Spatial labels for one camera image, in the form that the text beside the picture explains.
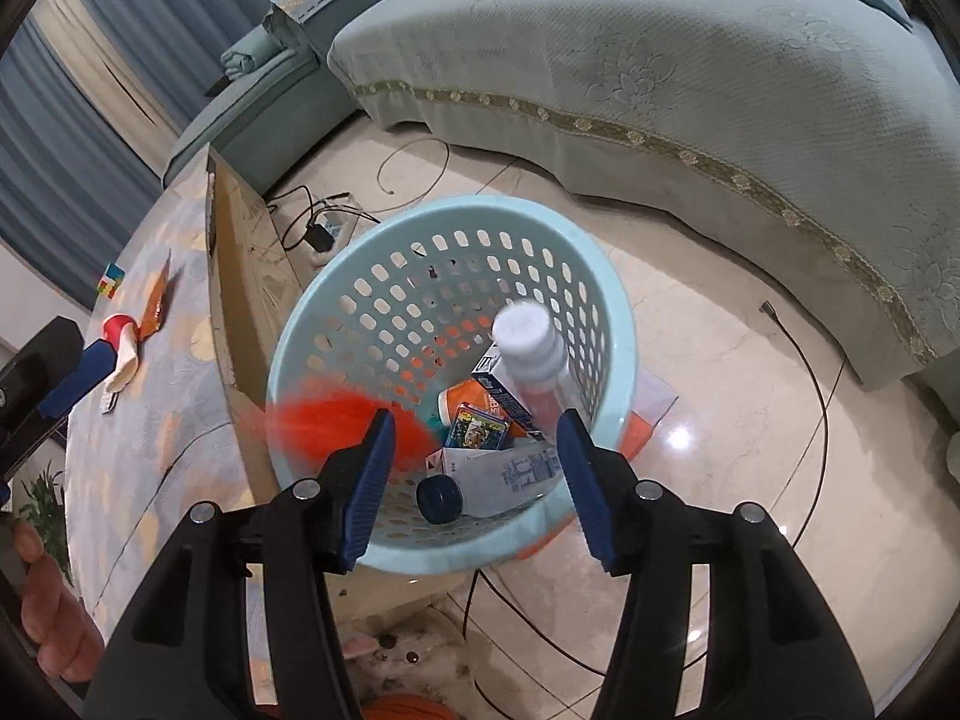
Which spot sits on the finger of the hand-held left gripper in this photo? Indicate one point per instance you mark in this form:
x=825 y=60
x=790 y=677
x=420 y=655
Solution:
x=79 y=379

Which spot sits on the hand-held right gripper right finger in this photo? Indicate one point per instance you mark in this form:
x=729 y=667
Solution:
x=589 y=491

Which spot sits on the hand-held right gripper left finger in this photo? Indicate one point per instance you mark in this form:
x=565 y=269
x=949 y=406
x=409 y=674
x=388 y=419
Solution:
x=367 y=491

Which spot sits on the clear bottle with blue cap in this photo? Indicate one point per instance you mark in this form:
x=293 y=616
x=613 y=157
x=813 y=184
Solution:
x=441 y=499

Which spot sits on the orange mesh bag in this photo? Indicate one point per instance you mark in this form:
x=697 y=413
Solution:
x=322 y=427

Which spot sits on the white carton box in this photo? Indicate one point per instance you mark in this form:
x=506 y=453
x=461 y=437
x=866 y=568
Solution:
x=495 y=472

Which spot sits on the colourful printed packet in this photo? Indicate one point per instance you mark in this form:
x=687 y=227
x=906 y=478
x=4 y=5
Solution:
x=476 y=429

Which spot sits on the blue white milk carton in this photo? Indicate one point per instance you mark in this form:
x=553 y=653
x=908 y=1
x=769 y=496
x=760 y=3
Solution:
x=502 y=390

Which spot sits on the orange white paper cup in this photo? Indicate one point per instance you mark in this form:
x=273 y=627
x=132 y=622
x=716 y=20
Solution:
x=469 y=401

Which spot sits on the white ribbed plastic bottle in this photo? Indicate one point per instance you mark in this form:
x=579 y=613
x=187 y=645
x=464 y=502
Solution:
x=529 y=345

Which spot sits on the light blue plastic basket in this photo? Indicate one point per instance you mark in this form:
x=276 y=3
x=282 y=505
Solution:
x=375 y=292

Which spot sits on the person's left hand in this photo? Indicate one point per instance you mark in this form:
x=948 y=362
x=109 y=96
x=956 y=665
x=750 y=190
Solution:
x=56 y=615

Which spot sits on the colourful puzzle cube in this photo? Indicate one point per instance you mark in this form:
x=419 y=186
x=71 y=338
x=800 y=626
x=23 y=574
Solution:
x=109 y=281

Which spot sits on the orange snack wrapper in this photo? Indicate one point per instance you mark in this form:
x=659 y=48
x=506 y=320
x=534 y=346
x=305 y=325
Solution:
x=156 y=300

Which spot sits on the green potted plant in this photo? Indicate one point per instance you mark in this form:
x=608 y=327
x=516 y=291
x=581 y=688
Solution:
x=45 y=517

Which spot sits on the blue striped curtain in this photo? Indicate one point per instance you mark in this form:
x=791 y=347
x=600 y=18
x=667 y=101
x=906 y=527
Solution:
x=67 y=127

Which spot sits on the black power adapter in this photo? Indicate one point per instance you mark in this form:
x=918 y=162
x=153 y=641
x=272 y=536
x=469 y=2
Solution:
x=320 y=238

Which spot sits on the white power strip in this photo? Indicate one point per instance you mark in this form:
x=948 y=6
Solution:
x=341 y=229

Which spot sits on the folded teal blanket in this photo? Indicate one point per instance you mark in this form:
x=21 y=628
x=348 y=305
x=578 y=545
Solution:
x=251 y=52

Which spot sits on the teal fabric sofa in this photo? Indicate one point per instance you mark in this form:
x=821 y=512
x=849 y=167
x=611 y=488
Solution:
x=637 y=52

